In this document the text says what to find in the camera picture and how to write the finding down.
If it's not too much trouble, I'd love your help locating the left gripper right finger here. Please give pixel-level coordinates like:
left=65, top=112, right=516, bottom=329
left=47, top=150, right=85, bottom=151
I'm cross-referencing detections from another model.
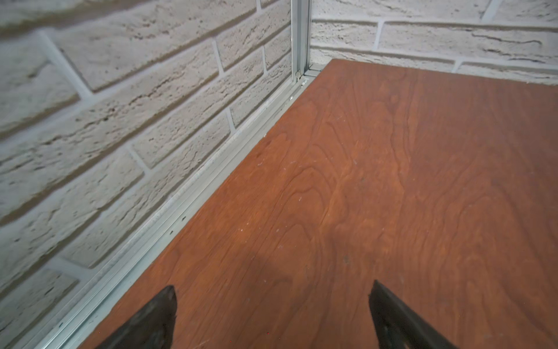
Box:
left=369, top=280, right=456, bottom=348

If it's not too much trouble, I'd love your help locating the left corner aluminium post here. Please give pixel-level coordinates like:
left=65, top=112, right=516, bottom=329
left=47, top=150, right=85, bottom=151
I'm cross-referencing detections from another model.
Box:
left=291, top=0, right=312, bottom=82

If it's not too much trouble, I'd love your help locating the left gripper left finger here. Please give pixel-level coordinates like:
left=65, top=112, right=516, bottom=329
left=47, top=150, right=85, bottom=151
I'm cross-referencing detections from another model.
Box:
left=97, top=285, right=177, bottom=348

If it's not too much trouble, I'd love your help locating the side wall aluminium floor rail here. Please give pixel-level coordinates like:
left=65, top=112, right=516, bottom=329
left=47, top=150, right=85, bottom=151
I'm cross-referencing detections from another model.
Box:
left=23, top=65, right=323, bottom=348

